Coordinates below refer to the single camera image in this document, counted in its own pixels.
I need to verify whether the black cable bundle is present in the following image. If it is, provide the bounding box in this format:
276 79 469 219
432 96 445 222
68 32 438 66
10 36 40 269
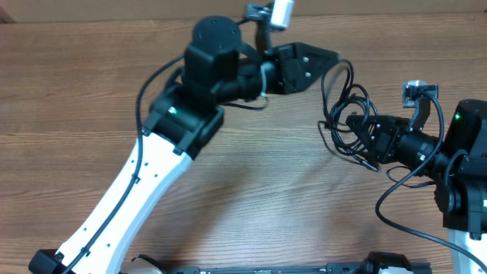
317 59 380 173

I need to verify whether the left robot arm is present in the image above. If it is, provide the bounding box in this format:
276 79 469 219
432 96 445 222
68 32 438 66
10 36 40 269
28 16 339 273

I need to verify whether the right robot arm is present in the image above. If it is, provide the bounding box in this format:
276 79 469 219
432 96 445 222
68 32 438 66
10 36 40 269
345 97 486 273

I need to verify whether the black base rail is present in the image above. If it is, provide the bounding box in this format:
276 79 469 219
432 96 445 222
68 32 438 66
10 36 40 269
163 262 433 274

